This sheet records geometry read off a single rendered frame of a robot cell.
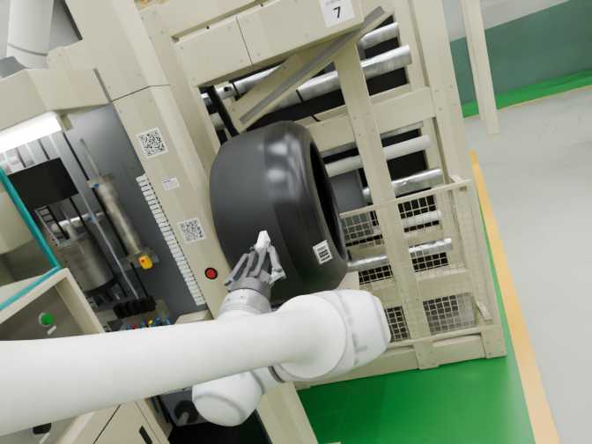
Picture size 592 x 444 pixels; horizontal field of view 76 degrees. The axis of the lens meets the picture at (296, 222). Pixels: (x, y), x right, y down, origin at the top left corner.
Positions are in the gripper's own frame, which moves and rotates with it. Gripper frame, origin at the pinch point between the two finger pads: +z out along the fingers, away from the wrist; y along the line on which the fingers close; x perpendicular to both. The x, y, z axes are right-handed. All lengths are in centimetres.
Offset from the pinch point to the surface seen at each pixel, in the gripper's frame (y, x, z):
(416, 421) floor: -17, 130, 36
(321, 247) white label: -10.2, 11.6, 10.6
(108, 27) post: 29, -55, 39
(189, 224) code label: 31.0, 2.8, 30.0
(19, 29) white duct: 74, -69, 70
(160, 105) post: 25, -32, 37
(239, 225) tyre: 8.4, -0.4, 11.9
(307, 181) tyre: -11.3, -3.9, 18.6
